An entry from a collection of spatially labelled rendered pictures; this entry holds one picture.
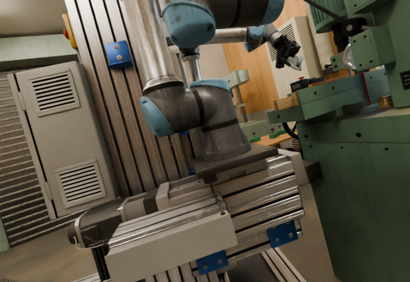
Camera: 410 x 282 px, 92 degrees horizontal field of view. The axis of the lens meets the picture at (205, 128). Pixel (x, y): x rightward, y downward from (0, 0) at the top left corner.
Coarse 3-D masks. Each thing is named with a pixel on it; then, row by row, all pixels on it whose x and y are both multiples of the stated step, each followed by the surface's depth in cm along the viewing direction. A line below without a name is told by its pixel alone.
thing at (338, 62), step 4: (340, 52) 88; (336, 56) 90; (340, 56) 88; (332, 60) 92; (336, 60) 90; (340, 60) 89; (332, 64) 93; (336, 64) 91; (340, 64) 89; (336, 68) 91; (340, 68) 90; (344, 68) 91
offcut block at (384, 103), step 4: (384, 96) 77; (388, 96) 76; (380, 100) 78; (384, 100) 76; (388, 100) 76; (380, 104) 78; (384, 104) 76; (388, 104) 76; (392, 104) 76; (380, 108) 79
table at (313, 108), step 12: (372, 84) 87; (384, 84) 90; (336, 96) 80; (348, 96) 82; (360, 96) 84; (372, 96) 87; (288, 108) 80; (300, 108) 74; (312, 108) 75; (324, 108) 77; (336, 108) 79; (276, 120) 88; (288, 120) 82; (300, 120) 76
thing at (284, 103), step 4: (276, 100) 74; (280, 100) 75; (284, 100) 76; (288, 100) 76; (292, 100) 77; (276, 104) 75; (280, 104) 75; (284, 104) 75; (288, 104) 76; (292, 104) 77; (276, 108) 75; (280, 108) 75; (284, 108) 75
